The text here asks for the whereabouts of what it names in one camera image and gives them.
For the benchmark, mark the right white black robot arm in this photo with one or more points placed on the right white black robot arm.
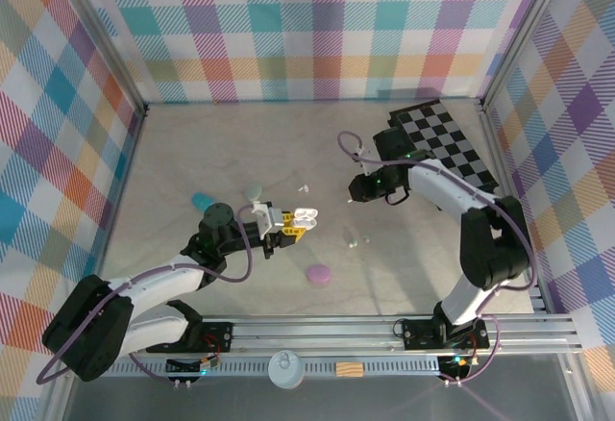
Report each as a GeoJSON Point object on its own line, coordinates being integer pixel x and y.
{"type": "Point", "coordinates": [447, 185]}

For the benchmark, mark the aluminium frame post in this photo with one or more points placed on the aluminium frame post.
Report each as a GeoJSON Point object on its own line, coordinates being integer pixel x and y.
{"type": "Point", "coordinates": [105, 36]}
{"type": "Point", "coordinates": [523, 32]}

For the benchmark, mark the left black control board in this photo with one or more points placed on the left black control board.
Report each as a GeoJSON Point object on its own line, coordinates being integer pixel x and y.
{"type": "Point", "coordinates": [192, 365]}

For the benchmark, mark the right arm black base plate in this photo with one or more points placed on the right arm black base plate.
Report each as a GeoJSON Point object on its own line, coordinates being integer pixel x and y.
{"type": "Point", "coordinates": [418, 334]}

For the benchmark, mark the small wooden block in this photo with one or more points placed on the small wooden block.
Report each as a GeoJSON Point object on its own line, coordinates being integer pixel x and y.
{"type": "Point", "coordinates": [349, 369]}

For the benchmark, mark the mint green earbuds case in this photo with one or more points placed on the mint green earbuds case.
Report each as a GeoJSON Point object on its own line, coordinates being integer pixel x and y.
{"type": "Point", "coordinates": [252, 192]}

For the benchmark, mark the black control board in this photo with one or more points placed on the black control board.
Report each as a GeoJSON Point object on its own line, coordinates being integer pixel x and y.
{"type": "Point", "coordinates": [456, 365]}
{"type": "Point", "coordinates": [192, 365]}

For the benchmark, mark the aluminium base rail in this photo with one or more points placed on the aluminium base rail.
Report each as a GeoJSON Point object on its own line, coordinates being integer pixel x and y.
{"type": "Point", "coordinates": [312, 332]}

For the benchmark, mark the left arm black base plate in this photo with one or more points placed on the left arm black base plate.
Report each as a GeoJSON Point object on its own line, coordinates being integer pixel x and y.
{"type": "Point", "coordinates": [216, 337]}

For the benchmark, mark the right black control board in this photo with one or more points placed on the right black control board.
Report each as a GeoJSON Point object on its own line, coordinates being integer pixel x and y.
{"type": "Point", "coordinates": [456, 365]}

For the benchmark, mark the cyan small cup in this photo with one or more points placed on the cyan small cup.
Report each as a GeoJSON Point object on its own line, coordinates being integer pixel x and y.
{"type": "Point", "coordinates": [204, 201]}

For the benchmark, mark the black grey chessboard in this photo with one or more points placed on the black grey chessboard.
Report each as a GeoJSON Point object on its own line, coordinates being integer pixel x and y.
{"type": "Point", "coordinates": [447, 128]}

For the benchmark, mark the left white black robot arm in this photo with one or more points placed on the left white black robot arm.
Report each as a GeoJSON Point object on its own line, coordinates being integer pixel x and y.
{"type": "Point", "coordinates": [154, 281]}

